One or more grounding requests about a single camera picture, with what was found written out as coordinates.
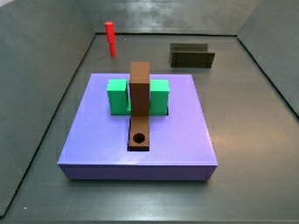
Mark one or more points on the purple base board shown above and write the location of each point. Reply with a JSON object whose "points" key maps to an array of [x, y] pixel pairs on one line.
{"points": [[181, 153]]}

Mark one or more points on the green U-shaped block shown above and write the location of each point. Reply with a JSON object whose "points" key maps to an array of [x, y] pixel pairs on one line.
{"points": [[119, 99]]}

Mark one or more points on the brown L-shaped block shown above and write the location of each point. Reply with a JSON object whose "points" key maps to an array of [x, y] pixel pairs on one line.
{"points": [[139, 97]]}

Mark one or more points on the dark grey slotted holder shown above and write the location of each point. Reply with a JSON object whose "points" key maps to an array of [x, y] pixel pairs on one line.
{"points": [[190, 55]]}

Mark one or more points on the red peg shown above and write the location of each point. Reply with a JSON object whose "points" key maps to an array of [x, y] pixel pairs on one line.
{"points": [[111, 38]]}

